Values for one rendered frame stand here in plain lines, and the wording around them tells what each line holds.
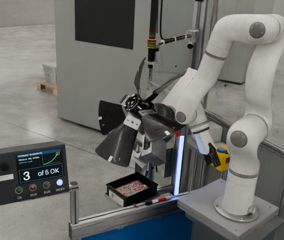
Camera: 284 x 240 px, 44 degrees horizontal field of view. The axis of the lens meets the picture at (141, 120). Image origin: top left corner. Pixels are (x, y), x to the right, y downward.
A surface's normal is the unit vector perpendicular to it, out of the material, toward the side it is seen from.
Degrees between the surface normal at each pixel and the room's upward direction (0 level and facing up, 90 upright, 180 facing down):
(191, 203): 0
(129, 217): 90
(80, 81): 90
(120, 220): 90
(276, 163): 90
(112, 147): 50
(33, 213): 0
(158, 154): 55
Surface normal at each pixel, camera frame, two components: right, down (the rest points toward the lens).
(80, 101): -0.54, 0.27
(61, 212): 0.05, -0.94
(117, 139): -0.13, -0.33
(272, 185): -0.89, 0.11
